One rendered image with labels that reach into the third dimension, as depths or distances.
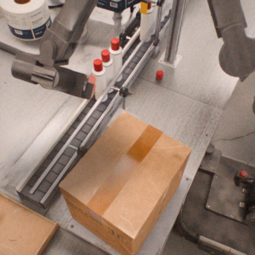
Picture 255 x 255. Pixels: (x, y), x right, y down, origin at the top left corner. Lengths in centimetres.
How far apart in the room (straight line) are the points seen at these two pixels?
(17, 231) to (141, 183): 49
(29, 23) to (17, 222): 85
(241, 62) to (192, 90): 78
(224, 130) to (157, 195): 158
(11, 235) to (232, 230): 111
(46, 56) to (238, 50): 41
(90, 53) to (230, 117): 131
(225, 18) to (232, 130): 175
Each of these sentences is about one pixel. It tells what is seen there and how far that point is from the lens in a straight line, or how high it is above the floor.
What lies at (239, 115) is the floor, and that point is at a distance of 248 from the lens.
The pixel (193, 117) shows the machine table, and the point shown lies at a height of 83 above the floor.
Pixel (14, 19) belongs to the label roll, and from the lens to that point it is 155.
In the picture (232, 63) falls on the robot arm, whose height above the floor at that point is 145.
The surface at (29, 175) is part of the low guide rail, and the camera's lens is 113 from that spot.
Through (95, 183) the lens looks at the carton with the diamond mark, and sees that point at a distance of 85.
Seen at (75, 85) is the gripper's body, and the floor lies 124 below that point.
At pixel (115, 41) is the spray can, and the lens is 123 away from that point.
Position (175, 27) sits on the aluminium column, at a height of 103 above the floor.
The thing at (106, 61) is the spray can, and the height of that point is 106.
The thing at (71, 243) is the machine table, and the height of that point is 83.
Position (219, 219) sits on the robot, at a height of 24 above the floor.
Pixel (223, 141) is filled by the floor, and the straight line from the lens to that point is 231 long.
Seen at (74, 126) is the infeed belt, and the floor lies 88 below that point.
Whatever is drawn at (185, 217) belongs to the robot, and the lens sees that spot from 176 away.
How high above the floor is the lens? 189
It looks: 56 degrees down
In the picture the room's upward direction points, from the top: straight up
